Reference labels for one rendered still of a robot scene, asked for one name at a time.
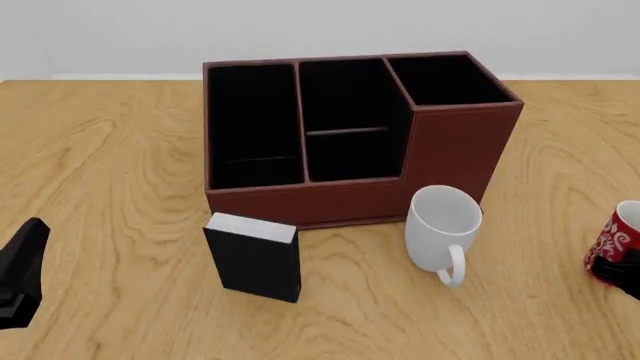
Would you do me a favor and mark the black book with white pages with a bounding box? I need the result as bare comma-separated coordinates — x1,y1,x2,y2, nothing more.
202,211,303,305

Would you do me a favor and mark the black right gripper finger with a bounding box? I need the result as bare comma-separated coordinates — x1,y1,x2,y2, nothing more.
592,249,640,302

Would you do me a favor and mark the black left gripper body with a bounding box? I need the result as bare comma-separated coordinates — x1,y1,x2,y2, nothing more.
0,277,43,332

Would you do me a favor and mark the red-brown desk caddy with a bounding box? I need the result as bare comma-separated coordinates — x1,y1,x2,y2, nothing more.
202,50,525,231

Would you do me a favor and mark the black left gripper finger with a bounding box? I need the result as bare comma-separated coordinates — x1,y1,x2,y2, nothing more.
0,216,52,298

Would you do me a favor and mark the red mug with white pattern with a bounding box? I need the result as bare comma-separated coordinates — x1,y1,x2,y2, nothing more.
582,199,640,287

